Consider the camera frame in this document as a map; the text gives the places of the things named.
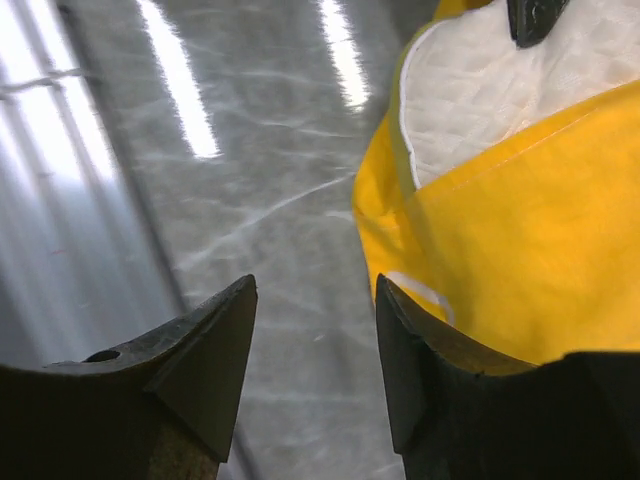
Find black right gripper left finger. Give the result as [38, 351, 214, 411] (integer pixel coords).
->
[1, 275, 258, 479]

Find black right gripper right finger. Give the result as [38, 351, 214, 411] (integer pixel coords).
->
[376, 277, 639, 479]

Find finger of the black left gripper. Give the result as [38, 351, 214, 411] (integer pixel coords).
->
[506, 0, 569, 49]

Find yellow printed pillowcase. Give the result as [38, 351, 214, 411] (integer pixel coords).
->
[353, 1, 639, 364]

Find aluminium front mounting rail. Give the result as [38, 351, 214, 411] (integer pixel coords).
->
[1, 1, 187, 369]

